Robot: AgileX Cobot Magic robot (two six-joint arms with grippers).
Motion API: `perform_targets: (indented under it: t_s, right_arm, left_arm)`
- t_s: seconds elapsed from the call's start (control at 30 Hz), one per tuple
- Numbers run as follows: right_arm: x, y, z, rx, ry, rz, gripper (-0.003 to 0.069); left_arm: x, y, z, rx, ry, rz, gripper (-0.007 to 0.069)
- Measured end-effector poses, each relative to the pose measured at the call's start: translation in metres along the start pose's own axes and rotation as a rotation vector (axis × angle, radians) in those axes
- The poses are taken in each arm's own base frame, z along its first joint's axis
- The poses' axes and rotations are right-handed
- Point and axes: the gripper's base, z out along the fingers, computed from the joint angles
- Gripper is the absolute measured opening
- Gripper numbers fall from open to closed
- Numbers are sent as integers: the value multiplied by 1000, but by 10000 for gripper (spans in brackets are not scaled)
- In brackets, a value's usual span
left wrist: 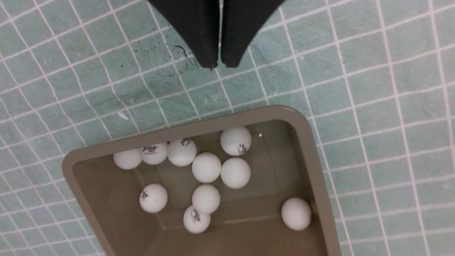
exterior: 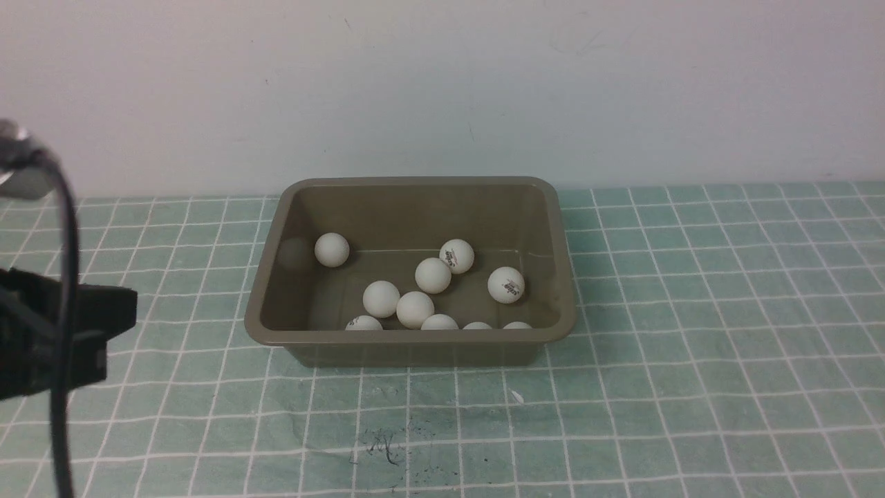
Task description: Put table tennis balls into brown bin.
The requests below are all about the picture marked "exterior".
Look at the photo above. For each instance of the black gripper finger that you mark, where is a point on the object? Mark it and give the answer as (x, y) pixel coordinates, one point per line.
(88, 359)
(106, 311)

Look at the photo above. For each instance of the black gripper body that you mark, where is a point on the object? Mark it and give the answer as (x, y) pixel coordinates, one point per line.
(37, 311)

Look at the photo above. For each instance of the white ping-pong ball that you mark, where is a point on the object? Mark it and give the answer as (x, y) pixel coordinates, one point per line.
(433, 276)
(413, 309)
(332, 250)
(478, 325)
(439, 322)
(380, 299)
(506, 285)
(517, 325)
(364, 323)
(458, 254)

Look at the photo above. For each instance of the olive green plastic bin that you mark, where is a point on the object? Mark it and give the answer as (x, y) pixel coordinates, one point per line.
(392, 224)

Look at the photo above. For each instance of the green checkered table mat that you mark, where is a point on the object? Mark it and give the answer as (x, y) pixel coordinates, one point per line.
(729, 343)

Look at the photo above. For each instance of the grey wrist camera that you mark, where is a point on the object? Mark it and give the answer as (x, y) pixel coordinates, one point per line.
(22, 176)

